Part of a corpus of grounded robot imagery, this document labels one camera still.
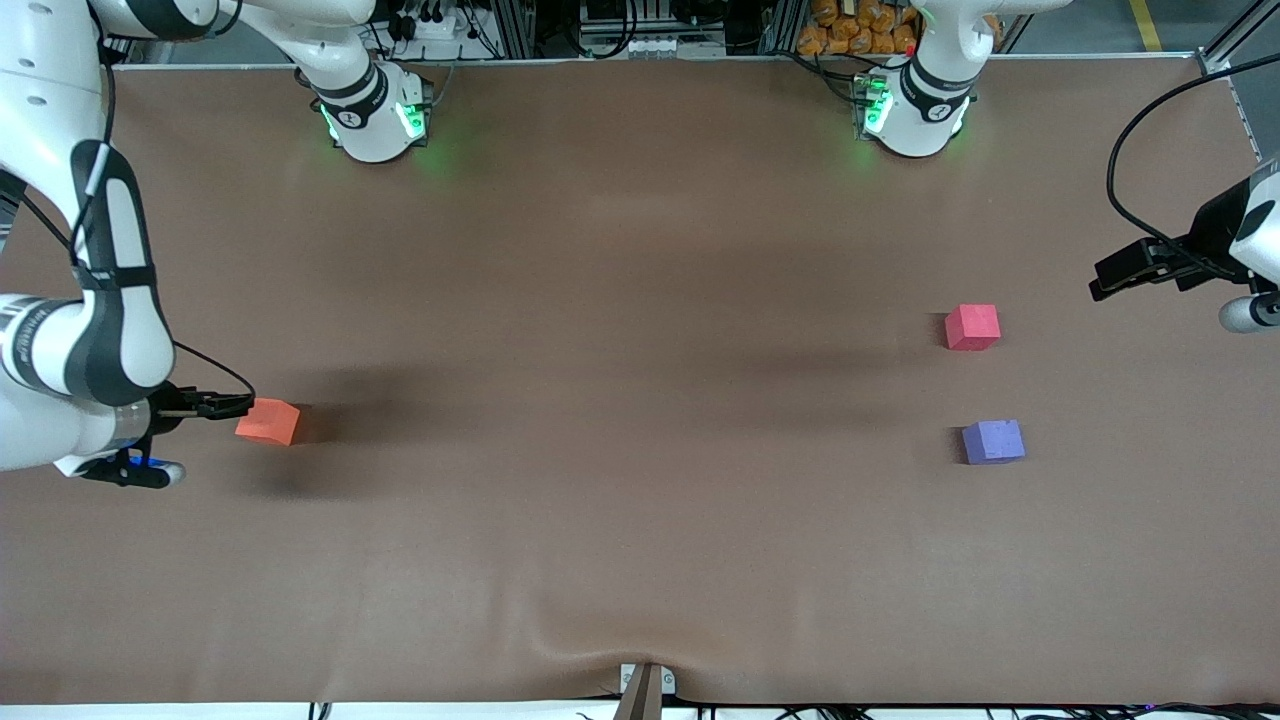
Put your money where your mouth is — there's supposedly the orange foam block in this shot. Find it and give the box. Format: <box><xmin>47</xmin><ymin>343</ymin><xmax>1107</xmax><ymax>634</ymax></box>
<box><xmin>235</xmin><ymin>397</ymin><xmax>301</xmax><ymax>447</ymax></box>

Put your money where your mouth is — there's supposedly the red foam block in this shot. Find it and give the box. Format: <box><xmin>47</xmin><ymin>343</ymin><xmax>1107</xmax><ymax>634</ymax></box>
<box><xmin>944</xmin><ymin>304</ymin><xmax>1002</xmax><ymax>352</ymax></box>

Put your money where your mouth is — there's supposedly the purple foam block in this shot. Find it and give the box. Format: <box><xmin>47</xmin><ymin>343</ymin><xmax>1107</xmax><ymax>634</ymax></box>
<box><xmin>961</xmin><ymin>419</ymin><xmax>1026</xmax><ymax>466</ymax></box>

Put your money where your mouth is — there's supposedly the pile of orange objects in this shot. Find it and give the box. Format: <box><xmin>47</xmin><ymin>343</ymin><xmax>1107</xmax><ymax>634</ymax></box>
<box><xmin>797</xmin><ymin>0</ymin><xmax>1003</xmax><ymax>57</ymax></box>

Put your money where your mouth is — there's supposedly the white power strip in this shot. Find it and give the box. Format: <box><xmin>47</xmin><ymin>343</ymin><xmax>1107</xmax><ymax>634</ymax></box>
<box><xmin>385</xmin><ymin>8</ymin><xmax>479</xmax><ymax>43</ymax></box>

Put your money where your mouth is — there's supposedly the brown table mat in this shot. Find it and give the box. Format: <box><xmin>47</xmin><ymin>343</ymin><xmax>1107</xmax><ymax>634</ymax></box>
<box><xmin>0</xmin><ymin>55</ymin><xmax>1280</xmax><ymax>706</ymax></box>

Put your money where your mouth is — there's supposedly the white terminal block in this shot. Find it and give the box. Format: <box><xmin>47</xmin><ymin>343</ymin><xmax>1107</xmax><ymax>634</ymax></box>
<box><xmin>622</xmin><ymin>35</ymin><xmax>703</xmax><ymax>58</ymax></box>

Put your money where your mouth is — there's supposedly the black electronics box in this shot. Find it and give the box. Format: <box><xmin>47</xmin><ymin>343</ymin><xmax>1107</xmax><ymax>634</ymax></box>
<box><xmin>578</xmin><ymin>0</ymin><xmax>641</xmax><ymax>33</ymax></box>

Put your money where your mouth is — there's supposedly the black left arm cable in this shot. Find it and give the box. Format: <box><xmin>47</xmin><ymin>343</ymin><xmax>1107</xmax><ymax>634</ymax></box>
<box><xmin>1105</xmin><ymin>50</ymin><xmax>1280</xmax><ymax>281</ymax></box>

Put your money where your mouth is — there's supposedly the aluminium frame post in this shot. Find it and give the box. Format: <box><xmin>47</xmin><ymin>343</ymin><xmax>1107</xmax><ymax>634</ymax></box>
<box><xmin>760</xmin><ymin>0</ymin><xmax>807</xmax><ymax>56</ymax></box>
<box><xmin>1197</xmin><ymin>0</ymin><xmax>1280</xmax><ymax>79</ymax></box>
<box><xmin>495</xmin><ymin>0</ymin><xmax>538</xmax><ymax>59</ymax></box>

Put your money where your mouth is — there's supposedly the metal clamp bracket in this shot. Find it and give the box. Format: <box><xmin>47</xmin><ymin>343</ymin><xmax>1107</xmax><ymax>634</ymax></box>
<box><xmin>619</xmin><ymin>663</ymin><xmax>678</xmax><ymax>697</ymax></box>

